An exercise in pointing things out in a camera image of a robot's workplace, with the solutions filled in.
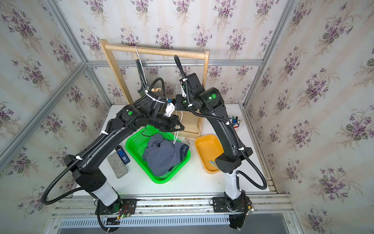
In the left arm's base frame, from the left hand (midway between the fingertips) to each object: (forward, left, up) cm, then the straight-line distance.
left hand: (185, 127), depth 65 cm
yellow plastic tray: (+7, -16, -33) cm, 38 cm away
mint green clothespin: (-5, -18, -31) cm, 36 cm away
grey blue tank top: (-3, +13, -23) cm, 27 cm away
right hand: (+10, +3, +4) cm, 12 cm away
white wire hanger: (-1, +3, +1) cm, 4 cm away
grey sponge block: (-7, +38, -31) cm, 50 cm away
